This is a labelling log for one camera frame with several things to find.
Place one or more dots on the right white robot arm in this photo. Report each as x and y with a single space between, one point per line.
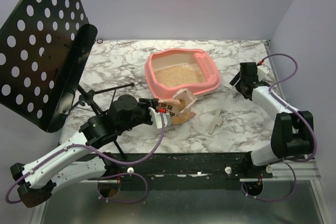
292 133

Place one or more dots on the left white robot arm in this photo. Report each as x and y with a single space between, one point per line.
79 157

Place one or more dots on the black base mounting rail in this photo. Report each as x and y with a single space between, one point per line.
203 171

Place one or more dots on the pink cat litter box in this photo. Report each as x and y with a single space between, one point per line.
196 59

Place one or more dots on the silver metal litter scoop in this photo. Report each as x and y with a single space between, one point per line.
236 93

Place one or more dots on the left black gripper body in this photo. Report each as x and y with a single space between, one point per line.
142 115

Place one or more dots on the grey bag sealing clip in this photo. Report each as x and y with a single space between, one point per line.
216 121

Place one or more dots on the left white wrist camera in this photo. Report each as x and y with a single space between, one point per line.
160 119

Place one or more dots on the black perforated music stand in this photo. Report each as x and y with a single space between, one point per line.
45 46

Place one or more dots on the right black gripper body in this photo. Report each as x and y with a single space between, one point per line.
241 82

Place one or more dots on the beige cat litter bag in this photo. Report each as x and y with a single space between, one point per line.
180 106

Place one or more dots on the clean litter in box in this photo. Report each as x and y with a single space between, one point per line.
178 76

